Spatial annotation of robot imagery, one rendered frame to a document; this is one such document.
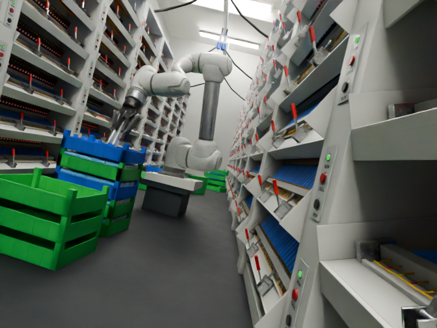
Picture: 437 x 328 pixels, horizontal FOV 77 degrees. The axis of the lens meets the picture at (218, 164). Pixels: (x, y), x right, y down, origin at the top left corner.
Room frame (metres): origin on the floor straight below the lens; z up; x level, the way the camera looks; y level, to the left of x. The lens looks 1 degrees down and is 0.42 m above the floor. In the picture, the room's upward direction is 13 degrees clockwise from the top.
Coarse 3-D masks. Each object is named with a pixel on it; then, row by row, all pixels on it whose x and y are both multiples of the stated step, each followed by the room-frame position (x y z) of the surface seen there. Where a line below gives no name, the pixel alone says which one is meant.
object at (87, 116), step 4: (88, 104) 2.25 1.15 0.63; (96, 108) 2.39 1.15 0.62; (100, 108) 2.46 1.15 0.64; (104, 112) 2.50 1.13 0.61; (108, 112) 2.50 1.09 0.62; (84, 116) 1.92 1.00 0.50; (88, 116) 1.98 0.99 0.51; (92, 116) 2.03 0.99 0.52; (96, 116) 2.14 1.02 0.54; (112, 116) 2.50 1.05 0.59; (88, 120) 2.01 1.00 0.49; (92, 120) 2.06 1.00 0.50; (96, 120) 2.11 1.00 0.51; (100, 120) 2.17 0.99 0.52; (104, 120) 2.23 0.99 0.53; (100, 124) 2.21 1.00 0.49; (104, 124) 2.27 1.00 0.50; (108, 124) 2.33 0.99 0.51
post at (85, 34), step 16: (80, 0) 1.80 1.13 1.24; (96, 16) 1.80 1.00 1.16; (80, 32) 1.80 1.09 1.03; (96, 32) 1.82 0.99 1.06; (64, 48) 1.80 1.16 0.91; (80, 64) 1.80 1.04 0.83; (80, 96) 1.80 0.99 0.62; (80, 112) 1.85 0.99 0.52; (80, 128) 1.89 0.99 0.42; (48, 144) 1.80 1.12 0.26
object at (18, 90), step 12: (12, 60) 1.39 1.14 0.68; (12, 72) 1.43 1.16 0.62; (24, 72) 1.51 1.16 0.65; (36, 72) 1.58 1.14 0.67; (12, 84) 1.30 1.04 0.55; (24, 84) 1.39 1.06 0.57; (36, 84) 1.60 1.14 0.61; (48, 84) 1.72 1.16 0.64; (12, 96) 1.28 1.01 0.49; (24, 96) 1.34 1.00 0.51; (36, 96) 1.42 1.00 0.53; (48, 96) 1.58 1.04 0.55; (60, 96) 1.64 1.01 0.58; (48, 108) 1.54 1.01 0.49; (60, 108) 1.64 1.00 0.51; (72, 108) 1.79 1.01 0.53
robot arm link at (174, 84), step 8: (176, 64) 1.57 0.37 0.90; (184, 64) 1.64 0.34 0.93; (192, 64) 1.70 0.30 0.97; (168, 72) 1.28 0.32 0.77; (176, 72) 1.28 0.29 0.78; (184, 72) 1.43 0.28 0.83; (152, 80) 1.26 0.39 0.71; (160, 80) 1.24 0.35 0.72; (168, 80) 1.23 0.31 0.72; (176, 80) 1.23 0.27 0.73; (184, 80) 1.24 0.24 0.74; (152, 88) 1.27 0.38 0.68; (160, 88) 1.25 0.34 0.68; (168, 88) 1.24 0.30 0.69; (176, 88) 1.24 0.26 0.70; (184, 88) 1.24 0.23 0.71; (168, 96) 1.28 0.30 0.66; (176, 96) 1.28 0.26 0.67
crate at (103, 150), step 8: (64, 136) 1.18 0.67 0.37; (64, 144) 1.18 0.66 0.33; (72, 144) 1.17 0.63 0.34; (80, 144) 1.16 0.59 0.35; (88, 144) 1.16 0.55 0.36; (96, 144) 1.15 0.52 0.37; (104, 144) 1.15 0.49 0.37; (128, 144) 1.14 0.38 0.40; (88, 152) 1.16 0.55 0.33; (96, 152) 1.15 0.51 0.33; (104, 152) 1.15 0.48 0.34; (112, 152) 1.14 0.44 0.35; (120, 152) 1.14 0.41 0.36; (128, 152) 1.16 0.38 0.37; (136, 152) 1.23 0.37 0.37; (144, 152) 1.32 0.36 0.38; (120, 160) 1.14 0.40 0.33; (128, 160) 1.17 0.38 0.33; (136, 160) 1.25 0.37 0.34
